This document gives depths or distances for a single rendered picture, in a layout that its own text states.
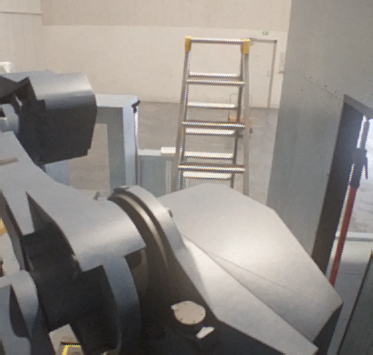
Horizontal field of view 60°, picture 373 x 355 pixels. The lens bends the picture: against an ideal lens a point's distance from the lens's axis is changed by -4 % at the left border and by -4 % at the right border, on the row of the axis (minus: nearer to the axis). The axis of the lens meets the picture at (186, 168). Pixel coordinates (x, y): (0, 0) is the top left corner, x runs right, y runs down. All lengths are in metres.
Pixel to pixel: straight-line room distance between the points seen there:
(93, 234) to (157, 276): 0.15
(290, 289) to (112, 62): 11.35
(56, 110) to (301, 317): 1.09
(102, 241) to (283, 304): 0.36
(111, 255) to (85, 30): 11.57
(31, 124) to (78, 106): 0.19
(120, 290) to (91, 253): 0.08
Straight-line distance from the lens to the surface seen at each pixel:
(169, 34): 11.34
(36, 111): 1.40
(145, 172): 4.69
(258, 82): 11.37
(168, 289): 0.69
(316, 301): 0.72
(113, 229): 0.66
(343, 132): 1.69
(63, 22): 12.39
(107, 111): 3.71
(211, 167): 1.78
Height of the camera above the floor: 2.36
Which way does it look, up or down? 23 degrees down
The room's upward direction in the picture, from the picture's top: 2 degrees clockwise
